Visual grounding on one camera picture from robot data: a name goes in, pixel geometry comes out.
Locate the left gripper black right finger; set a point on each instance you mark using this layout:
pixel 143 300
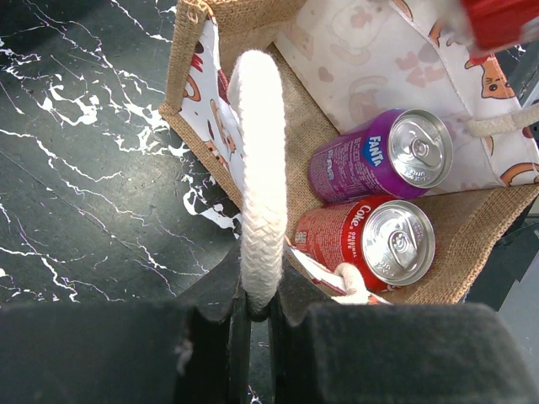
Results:
pixel 324 352

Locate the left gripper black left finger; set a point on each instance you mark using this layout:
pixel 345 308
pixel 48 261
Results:
pixel 184 349

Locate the patterned canvas tote bag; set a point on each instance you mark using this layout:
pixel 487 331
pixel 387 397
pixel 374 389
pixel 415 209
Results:
pixel 342 63

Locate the red soda can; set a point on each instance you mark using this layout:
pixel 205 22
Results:
pixel 486 27

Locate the purple can front left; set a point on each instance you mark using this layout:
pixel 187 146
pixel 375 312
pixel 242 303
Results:
pixel 390 241

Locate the purple can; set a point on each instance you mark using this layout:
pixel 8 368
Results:
pixel 402 152
pixel 390 241

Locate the purple can front right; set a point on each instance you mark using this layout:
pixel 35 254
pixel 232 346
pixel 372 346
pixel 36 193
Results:
pixel 402 152

